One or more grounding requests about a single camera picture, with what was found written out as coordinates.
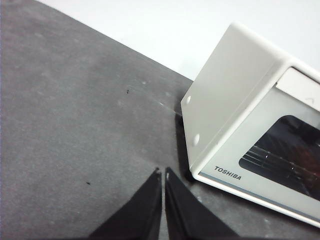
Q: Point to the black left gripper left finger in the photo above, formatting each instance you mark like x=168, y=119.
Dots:
x=140, y=215

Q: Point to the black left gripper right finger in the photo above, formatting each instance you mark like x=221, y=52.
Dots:
x=185, y=217

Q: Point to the white Toshiba toaster oven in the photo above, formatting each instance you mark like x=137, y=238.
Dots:
x=225, y=87

